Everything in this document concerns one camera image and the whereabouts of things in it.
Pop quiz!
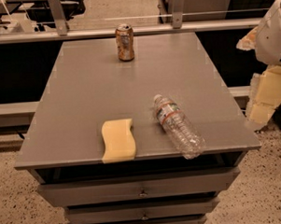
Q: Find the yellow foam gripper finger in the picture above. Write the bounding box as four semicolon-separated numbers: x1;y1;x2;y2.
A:
246;65;281;128
236;27;258;51

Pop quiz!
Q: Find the yellow wavy sponge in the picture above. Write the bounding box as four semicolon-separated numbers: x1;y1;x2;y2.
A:
101;119;136;164

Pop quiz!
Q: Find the clear plastic water bottle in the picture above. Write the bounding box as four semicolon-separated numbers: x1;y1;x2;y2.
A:
154;94;205;160

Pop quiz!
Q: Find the grey metal frame rail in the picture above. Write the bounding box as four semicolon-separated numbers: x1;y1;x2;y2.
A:
0;0;266;45

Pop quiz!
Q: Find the grey drawer cabinet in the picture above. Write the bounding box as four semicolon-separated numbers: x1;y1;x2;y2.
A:
16;34;260;224

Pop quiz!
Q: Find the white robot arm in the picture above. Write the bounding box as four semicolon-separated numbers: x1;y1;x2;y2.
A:
236;0;281;131

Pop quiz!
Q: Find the orange soda can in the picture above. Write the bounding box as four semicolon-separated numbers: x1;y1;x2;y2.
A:
116;23;134;62

